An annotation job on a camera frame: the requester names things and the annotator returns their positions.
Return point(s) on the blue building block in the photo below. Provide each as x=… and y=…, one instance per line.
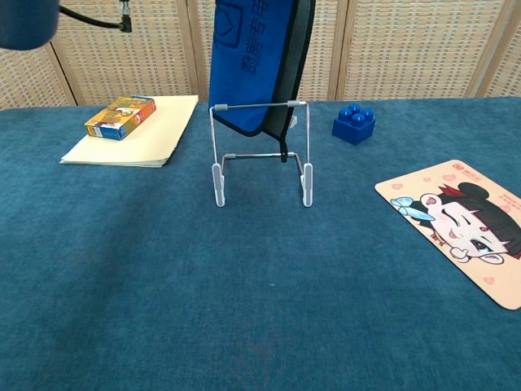
x=352, y=130

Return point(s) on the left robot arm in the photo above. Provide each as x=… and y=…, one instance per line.
x=24, y=20

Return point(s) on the woven folding screen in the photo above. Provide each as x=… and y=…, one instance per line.
x=407, y=49

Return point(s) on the cartoon girl mouse pad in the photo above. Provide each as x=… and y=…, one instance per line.
x=456, y=228

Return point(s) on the cream paper folder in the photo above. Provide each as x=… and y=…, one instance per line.
x=158, y=138

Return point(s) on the orange and blue carton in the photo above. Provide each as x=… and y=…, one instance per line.
x=122, y=118

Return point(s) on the dark grey microfibre cloth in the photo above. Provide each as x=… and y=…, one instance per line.
x=244, y=73

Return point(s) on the blue table cover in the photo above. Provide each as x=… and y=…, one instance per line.
x=244, y=285

